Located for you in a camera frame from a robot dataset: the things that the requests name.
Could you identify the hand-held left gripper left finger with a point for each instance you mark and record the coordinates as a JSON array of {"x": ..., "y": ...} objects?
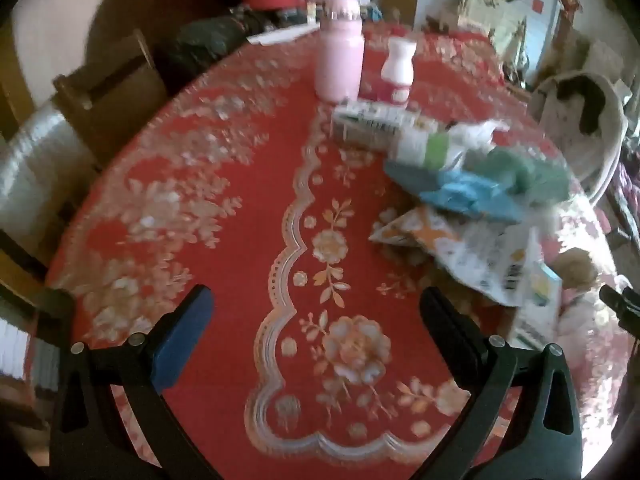
[{"x": 185, "y": 340}]

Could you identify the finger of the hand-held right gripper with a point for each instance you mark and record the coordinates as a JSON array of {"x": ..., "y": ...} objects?
[{"x": 620, "y": 302}]

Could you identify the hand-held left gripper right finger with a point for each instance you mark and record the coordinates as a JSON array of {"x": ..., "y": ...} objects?
[{"x": 445, "y": 330}]

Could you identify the pale blue cardboard box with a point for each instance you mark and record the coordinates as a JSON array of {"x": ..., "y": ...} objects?
[{"x": 542, "y": 300}]

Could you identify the light blue cloth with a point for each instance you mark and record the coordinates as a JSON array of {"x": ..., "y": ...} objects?
[{"x": 460, "y": 195}]

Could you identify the white green tissue packet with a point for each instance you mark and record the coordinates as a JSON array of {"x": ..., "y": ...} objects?
[{"x": 420, "y": 147}]

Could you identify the green and white carton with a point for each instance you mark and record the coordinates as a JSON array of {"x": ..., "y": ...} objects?
[{"x": 370, "y": 125}]

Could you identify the tan fluffy object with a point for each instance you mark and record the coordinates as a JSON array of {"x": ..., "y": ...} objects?
[{"x": 577, "y": 270}]

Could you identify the red floral tablecloth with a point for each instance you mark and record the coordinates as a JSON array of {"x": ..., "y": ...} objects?
[{"x": 240, "y": 240}]

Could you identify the white chair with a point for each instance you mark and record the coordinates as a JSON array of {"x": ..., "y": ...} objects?
[{"x": 607, "y": 170}]

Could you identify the beige jacket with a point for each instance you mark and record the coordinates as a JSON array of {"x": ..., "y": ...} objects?
[{"x": 565, "y": 105}]

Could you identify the brown wooden chair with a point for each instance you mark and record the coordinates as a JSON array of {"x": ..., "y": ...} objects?
[{"x": 115, "y": 95}]

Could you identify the white pink-label pill bottle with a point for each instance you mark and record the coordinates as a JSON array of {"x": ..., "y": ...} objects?
[{"x": 397, "y": 75}]

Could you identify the pink water bottle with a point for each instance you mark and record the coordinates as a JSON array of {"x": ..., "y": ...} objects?
[{"x": 340, "y": 60}]

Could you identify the dark bundle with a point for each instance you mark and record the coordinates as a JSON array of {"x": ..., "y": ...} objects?
[{"x": 210, "y": 40}]

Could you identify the flat white sheet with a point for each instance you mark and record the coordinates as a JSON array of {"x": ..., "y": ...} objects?
[{"x": 280, "y": 35}]

